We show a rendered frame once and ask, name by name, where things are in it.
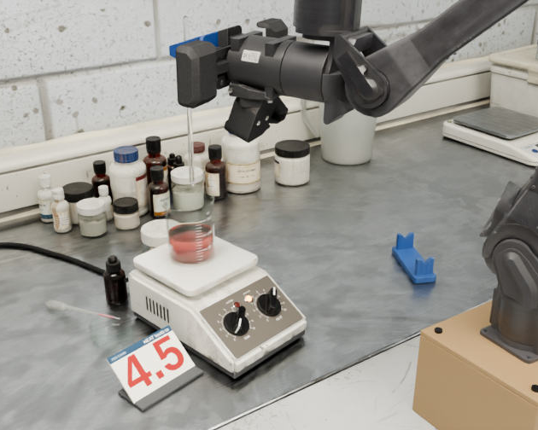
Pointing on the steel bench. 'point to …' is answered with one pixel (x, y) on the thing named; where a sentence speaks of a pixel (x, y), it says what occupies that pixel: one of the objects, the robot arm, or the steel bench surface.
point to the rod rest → (413, 260)
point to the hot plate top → (185, 283)
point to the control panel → (260, 323)
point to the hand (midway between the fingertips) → (196, 53)
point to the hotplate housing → (154, 316)
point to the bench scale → (503, 133)
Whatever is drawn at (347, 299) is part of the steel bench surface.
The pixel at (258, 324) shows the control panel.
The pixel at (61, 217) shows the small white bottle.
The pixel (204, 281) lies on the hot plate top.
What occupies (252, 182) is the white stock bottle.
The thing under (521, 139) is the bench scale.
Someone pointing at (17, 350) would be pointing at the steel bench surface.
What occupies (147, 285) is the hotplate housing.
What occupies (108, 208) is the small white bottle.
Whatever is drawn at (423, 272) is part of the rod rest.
